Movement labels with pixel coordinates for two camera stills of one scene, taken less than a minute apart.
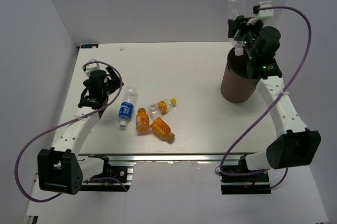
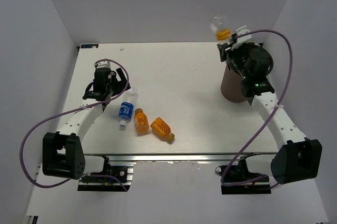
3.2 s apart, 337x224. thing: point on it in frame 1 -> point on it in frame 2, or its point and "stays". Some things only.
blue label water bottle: (127, 107) stays
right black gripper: (234, 25) -> (226, 51)
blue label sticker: (89, 46) stays
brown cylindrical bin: (237, 85) stays
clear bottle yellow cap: (161, 107) -> (220, 25)
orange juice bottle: (161, 128) stays
